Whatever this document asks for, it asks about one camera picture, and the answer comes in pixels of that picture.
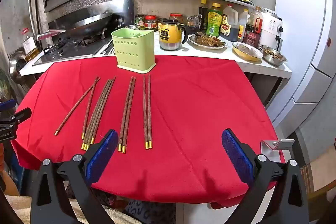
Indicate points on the white kitchen appliance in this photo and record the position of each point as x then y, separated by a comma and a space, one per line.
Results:
271, 27

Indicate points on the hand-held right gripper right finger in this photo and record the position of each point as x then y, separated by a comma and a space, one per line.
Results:
237, 155

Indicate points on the small steel bowl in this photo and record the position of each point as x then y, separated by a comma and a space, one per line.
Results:
130, 27

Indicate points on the steel wok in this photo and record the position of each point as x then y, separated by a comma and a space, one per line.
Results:
86, 23

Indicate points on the red-lidded chili jar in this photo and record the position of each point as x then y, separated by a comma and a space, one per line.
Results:
176, 18

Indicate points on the beige fluffy mat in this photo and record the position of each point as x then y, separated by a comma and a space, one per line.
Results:
21, 209

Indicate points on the white refrigerator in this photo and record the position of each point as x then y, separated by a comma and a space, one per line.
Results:
302, 29

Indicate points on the large soy sauce jug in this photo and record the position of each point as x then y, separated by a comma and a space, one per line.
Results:
229, 24

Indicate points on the yellow-capped dark soy bottle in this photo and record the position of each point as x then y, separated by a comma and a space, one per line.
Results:
203, 14

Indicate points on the green-label jar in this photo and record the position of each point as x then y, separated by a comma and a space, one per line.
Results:
140, 22

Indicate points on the red-lidded sauce jar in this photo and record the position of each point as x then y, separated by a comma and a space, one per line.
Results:
150, 23

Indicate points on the white plastic jug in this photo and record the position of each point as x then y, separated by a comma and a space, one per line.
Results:
243, 23

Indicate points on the small yellow-label jar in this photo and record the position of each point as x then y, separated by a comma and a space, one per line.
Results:
160, 23

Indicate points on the green squeeze bottle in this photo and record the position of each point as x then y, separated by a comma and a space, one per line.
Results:
214, 20

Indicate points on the dark patterned cloth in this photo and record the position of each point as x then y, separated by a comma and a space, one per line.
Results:
147, 211

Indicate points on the bundle of thin dark chopsticks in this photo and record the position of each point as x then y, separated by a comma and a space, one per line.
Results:
111, 47

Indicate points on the yellow-rimmed oval dish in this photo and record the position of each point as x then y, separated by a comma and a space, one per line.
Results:
246, 52

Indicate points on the steel pot lid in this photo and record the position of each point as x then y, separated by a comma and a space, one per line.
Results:
17, 66

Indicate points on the gas stove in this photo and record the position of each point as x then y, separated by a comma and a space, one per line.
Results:
68, 52

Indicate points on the wooden chair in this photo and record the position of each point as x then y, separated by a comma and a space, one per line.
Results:
320, 182

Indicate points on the green perforated utensil holder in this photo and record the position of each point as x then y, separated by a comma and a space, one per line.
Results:
134, 48

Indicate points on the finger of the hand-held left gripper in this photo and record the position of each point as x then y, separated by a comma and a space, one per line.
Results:
18, 114
6, 103

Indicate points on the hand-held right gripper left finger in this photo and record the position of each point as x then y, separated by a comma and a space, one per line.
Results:
101, 158

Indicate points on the row of wooden chopsticks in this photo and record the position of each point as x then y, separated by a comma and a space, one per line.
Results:
95, 119

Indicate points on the steel bowl with food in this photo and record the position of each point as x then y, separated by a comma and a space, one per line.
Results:
274, 56

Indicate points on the red-capped cooking oil bottle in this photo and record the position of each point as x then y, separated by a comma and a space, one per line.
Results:
30, 47

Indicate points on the red tablecloth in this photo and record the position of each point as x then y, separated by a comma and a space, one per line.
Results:
189, 113

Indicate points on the metal angle bracket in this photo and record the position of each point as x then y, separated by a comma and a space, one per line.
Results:
275, 146

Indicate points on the bundle of steel chopsticks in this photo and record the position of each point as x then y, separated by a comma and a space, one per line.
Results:
107, 48

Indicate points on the plate of cooked food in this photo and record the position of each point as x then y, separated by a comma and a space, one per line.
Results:
207, 41

